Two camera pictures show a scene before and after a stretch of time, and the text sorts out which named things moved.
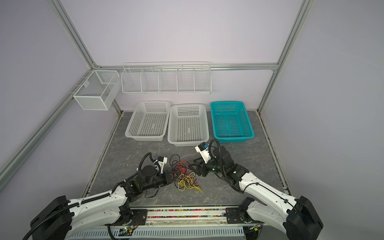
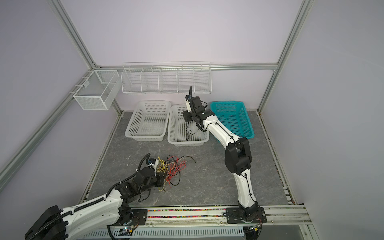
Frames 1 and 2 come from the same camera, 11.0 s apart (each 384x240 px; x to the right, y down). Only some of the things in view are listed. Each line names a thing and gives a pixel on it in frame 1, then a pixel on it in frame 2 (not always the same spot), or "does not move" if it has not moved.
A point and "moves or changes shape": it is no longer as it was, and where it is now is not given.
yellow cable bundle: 187,182 moves or changes shape
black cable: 182,170 -> 191,136
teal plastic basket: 231,122 does not move
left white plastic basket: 150,121 does not move
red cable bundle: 183,167 moves or changes shape
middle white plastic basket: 188,125 does not move
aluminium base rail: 190,216 does not move
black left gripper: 167,174 does not move
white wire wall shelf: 170,77 does not move
